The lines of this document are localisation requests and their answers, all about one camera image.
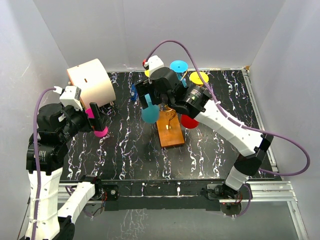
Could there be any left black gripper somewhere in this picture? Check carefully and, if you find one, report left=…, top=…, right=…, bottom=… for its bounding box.
left=58, top=101, right=109, bottom=141

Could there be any pink wine glass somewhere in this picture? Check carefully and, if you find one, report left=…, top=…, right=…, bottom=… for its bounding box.
left=85, top=108, right=109, bottom=138

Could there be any light blue wine glass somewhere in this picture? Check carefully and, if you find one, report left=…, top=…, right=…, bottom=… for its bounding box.
left=141, top=94, right=160, bottom=124

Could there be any red wine glass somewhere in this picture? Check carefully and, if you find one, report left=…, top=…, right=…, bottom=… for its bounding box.
left=180, top=114, right=199, bottom=129

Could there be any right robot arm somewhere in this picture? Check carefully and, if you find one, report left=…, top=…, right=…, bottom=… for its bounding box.
left=135, top=67, right=273, bottom=199

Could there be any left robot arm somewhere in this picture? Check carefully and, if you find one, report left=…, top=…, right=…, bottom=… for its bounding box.
left=24, top=102, right=108, bottom=240

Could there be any yellow wine glass left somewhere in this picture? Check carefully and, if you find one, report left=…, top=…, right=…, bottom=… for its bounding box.
left=144, top=70, right=150, bottom=78

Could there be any yellow wine glass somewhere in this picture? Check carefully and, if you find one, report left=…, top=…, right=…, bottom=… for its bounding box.
left=144, top=70, right=150, bottom=78
left=189, top=71, right=209, bottom=86

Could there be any wooden rack base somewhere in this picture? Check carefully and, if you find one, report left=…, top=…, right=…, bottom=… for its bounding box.
left=156, top=111, right=185, bottom=148

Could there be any teal wine glass back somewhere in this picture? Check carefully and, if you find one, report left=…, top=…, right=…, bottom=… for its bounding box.
left=169, top=60, right=188, bottom=88

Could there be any yellow wine glass right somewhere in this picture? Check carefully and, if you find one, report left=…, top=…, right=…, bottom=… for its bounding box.
left=189, top=71, right=209, bottom=86

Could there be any blue stapler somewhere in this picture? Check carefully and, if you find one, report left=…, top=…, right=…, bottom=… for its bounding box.
left=130, top=83, right=138, bottom=102

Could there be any white cylindrical box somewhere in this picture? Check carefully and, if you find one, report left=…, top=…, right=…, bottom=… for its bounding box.
left=67, top=58, right=116, bottom=109

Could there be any gold wire glass rack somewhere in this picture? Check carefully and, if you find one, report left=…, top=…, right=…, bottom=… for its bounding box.
left=163, top=70, right=188, bottom=130

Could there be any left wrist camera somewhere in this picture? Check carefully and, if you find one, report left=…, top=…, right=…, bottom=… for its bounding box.
left=53, top=85, right=83, bottom=111

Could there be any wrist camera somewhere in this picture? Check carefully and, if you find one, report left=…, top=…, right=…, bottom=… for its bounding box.
left=53, top=85, right=83, bottom=111
left=142, top=55, right=164, bottom=84

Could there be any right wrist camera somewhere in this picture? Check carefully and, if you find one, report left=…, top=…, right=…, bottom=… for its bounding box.
left=142, top=55, right=164, bottom=84

